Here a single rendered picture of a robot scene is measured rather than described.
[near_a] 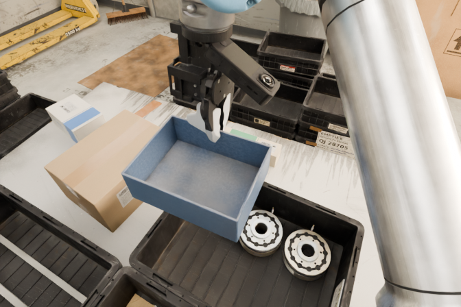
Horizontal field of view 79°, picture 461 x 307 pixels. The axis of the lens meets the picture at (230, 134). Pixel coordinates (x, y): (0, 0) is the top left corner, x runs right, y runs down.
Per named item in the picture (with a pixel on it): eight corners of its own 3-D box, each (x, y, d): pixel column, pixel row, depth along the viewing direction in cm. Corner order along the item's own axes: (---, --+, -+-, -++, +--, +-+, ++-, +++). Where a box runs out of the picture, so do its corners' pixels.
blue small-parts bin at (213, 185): (268, 170, 53) (272, 146, 48) (237, 242, 43) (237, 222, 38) (177, 138, 58) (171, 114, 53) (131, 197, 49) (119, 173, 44)
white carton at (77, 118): (110, 131, 112) (103, 114, 105) (82, 149, 105) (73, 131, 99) (82, 110, 120) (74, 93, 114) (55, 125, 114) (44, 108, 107)
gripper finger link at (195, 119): (193, 133, 54) (191, 91, 48) (220, 142, 52) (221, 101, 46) (184, 142, 52) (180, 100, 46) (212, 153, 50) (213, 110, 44)
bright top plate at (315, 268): (333, 239, 65) (333, 238, 64) (326, 284, 58) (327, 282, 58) (289, 224, 67) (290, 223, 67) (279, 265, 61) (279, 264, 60)
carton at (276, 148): (213, 146, 106) (213, 135, 102) (221, 136, 110) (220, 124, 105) (274, 167, 99) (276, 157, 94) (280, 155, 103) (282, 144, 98)
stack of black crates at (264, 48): (315, 96, 217) (331, 40, 184) (305, 123, 195) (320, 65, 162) (264, 82, 229) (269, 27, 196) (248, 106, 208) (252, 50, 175)
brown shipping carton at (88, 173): (112, 233, 82) (93, 205, 71) (66, 197, 90) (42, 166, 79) (180, 165, 100) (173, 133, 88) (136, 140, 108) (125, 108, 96)
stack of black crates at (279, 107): (300, 131, 190) (311, 90, 166) (288, 162, 171) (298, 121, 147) (246, 114, 202) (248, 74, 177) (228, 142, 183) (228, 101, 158)
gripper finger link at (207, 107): (213, 118, 50) (213, 74, 44) (221, 121, 49) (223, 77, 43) (199, 133, 46) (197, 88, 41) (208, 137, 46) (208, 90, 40)
